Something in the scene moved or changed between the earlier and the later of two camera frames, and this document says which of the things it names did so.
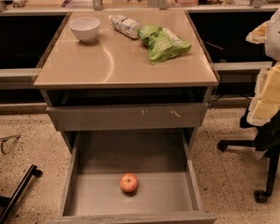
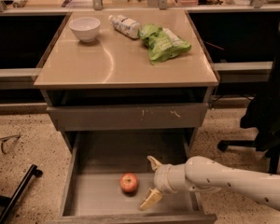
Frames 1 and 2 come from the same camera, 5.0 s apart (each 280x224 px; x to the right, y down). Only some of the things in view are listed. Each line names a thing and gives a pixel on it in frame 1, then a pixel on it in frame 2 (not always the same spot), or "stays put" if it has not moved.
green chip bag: (161, 44) stays put
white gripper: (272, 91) to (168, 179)
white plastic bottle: (125, 25) stays put
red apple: (129, 183) stays put
